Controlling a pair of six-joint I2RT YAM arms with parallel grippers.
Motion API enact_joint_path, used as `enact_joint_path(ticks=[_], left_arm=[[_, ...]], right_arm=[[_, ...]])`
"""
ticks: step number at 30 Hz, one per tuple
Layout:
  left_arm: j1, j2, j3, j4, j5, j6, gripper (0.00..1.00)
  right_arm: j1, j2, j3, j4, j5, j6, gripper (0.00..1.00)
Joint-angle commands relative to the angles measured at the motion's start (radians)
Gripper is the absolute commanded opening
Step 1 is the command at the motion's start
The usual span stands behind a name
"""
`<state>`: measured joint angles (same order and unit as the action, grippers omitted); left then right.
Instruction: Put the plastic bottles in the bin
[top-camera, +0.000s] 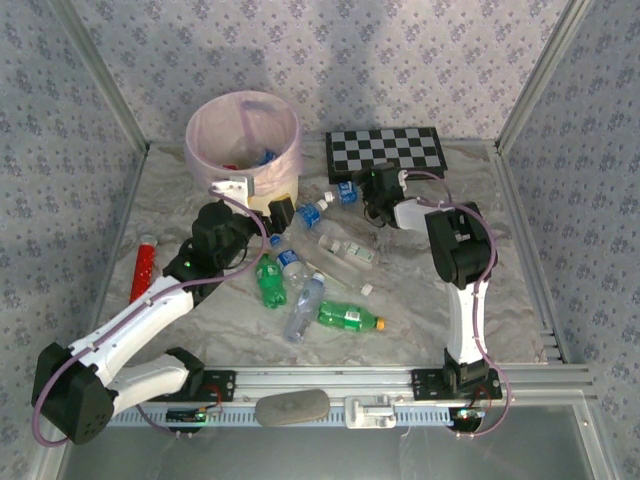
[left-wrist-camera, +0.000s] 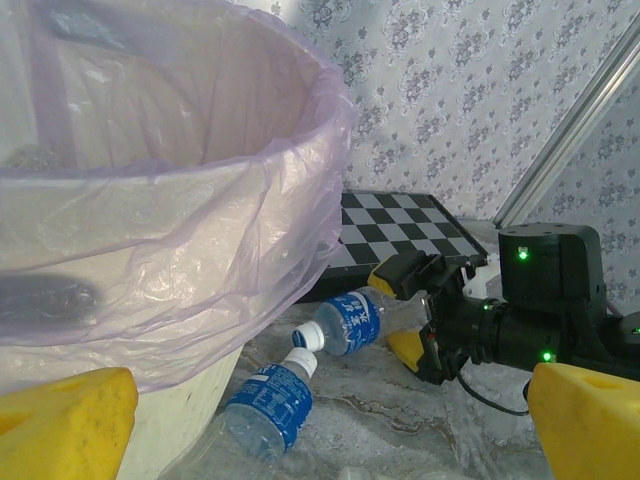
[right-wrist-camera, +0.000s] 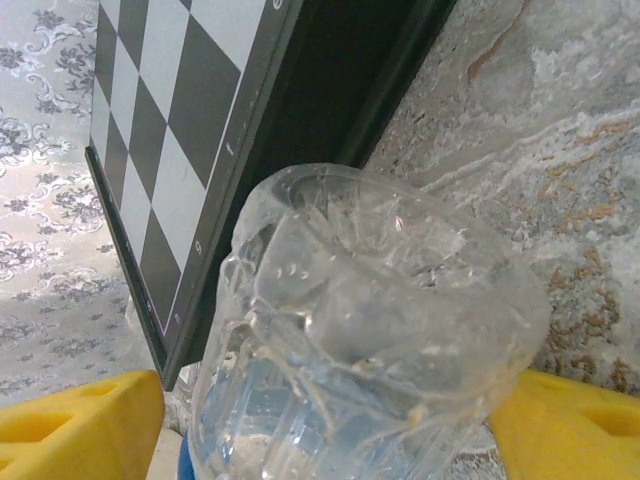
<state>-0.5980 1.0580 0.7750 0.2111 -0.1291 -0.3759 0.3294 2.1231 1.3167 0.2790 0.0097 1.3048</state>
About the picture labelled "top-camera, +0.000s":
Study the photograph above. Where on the black white folding chessboard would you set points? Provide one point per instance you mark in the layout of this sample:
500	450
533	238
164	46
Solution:
400	145

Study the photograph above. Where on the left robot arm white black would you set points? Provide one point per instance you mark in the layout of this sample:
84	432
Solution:
75	400

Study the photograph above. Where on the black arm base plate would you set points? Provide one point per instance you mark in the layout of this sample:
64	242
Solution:
427	385
222	387

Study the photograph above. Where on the green bottle yellow cap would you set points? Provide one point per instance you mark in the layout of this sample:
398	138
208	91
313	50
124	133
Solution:
270	282
345	316

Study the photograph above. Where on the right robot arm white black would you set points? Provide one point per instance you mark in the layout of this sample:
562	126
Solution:
460	250

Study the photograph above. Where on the clear bottle red label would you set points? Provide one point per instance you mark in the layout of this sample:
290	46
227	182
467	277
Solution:
141	272

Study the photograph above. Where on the orange red label bottle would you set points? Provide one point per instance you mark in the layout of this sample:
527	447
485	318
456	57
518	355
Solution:
230	167

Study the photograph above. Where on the pepsi bottle blue cap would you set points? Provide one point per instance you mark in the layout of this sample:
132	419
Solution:
267	156

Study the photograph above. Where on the blue label bottle white cap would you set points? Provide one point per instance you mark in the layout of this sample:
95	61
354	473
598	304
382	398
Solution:
311	215
346	192

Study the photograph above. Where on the grey metal panel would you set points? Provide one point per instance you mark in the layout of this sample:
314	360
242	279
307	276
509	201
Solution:
320	455

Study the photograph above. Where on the clear bottle green white label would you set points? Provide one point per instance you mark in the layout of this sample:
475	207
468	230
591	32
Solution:
357	252

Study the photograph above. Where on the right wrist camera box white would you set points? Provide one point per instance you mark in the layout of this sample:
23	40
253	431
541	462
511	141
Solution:
402	179

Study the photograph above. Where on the grey oval stone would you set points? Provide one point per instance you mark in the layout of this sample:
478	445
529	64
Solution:
292	407

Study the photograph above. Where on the cream plastic waste bin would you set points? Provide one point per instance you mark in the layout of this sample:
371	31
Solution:
287	192

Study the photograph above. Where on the aluminium frame side rail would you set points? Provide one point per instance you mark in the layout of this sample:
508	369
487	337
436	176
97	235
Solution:
530	250
120	225

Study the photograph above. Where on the white plastic bracket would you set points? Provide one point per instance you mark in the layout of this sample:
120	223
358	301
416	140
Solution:
370	412

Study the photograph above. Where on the waste bin with pink liner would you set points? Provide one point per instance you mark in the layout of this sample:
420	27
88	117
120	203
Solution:
210	135

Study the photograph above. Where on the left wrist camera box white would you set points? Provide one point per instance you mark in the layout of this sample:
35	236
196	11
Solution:
232	189

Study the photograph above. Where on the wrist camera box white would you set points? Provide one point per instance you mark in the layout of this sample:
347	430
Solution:
232	189
402	179

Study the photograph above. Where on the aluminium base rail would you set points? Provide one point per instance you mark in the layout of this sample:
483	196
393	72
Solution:
325	380

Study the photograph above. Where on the small circuit board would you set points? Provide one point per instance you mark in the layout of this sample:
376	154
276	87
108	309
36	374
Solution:
187	415
465	417

